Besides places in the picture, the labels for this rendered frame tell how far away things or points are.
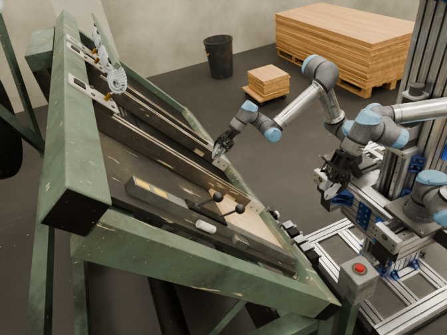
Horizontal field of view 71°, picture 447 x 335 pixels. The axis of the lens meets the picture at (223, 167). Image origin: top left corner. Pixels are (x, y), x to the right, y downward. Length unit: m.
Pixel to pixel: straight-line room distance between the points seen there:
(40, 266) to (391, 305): 2.16
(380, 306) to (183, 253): 1.74
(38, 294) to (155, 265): 1.30
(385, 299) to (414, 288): 0.22
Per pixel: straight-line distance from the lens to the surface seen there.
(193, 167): 1.46
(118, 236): 0.75
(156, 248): 0.81
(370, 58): 4.81
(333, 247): 2.59
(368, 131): 1.16
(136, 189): 0.99
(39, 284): 2.13
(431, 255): 2.74
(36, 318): 2.00
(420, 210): 1.70
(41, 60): 2.12
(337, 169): 1.18
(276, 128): 1.56
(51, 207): 0.68
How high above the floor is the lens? 2.24
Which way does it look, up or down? 38 degrees down
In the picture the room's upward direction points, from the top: 9 degrees counter-clockwise
